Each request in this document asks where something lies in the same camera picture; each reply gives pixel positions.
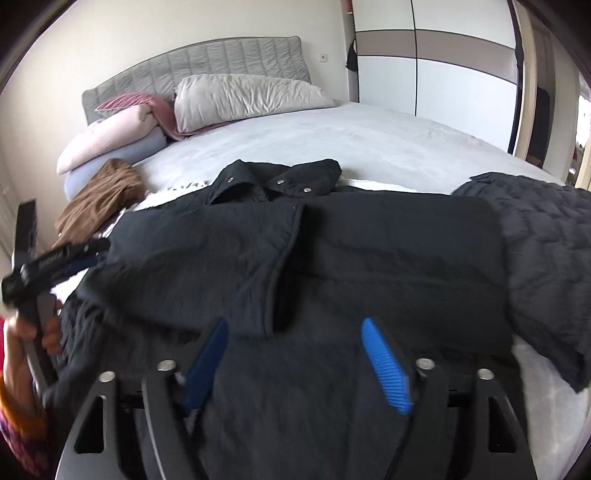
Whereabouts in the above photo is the black button-up jacket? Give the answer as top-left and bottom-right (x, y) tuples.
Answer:
(44, 160), (527, 479)

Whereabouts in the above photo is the person's left hand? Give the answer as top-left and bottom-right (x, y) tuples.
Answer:
(3, 300), (63, 416)

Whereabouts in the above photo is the white fringed throw blanket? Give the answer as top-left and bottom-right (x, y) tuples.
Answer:
(51, 180), (211, 302)

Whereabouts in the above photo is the light blue pillow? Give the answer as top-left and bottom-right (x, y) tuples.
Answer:
(62, 126), (168, 202)

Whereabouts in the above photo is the brown folded garment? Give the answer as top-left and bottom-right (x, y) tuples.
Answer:
(53, 159), (146, 248)

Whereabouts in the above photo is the pink folded blanket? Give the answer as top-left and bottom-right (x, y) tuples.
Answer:
(56, 104), (158, 175)

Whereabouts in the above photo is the dark quilted jacket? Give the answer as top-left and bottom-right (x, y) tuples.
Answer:
(454, 172), (590, 392)

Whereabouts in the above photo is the dark pink cushion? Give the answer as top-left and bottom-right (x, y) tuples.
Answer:
(95, 93), (189, 141)

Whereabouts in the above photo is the grey bed sheet mattress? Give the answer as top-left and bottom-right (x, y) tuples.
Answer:
(134, 103), (590, 479)

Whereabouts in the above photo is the beige pillow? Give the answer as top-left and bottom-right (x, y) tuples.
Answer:
(174, 74), (335, 134)

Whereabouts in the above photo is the grey padded headboard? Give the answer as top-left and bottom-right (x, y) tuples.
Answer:
(82, 36), (311, 124)

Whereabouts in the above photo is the black garment hanging on wardrobe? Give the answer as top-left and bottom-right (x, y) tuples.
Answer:
(346, 40), (359, 74)

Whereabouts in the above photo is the white sliding wardrobe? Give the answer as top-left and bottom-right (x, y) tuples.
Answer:
(352, 0), (519, 152)

